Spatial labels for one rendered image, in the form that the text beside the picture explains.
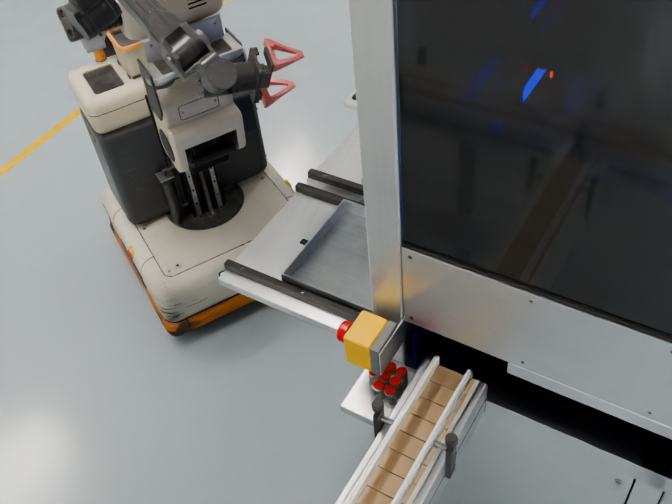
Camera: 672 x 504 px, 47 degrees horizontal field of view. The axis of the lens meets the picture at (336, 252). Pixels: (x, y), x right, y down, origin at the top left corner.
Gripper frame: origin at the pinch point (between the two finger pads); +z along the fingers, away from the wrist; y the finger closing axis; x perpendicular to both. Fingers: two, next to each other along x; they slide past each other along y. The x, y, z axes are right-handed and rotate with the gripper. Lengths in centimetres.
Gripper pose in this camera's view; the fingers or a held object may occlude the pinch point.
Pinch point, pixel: (295, 70)
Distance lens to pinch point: 158.7
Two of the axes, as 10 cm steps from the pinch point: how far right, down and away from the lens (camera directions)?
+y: -2.2, 4.2, 8.8
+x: 3.2, 8.8, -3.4
